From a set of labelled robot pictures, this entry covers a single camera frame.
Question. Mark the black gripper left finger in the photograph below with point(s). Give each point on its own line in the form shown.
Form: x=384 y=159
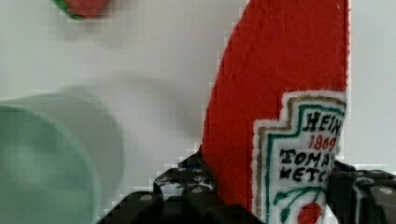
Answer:
x=186 y=194

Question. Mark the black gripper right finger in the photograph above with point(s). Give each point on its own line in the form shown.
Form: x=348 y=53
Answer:
x=361 y=196

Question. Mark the plush red ketchup bottle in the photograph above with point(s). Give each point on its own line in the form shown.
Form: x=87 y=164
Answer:
x=277 y=108

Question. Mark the green round bowl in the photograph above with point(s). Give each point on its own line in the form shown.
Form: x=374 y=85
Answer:
x=61 y=160

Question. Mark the pink plush strawberry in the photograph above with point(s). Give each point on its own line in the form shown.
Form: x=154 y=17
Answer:
x=81 y=9

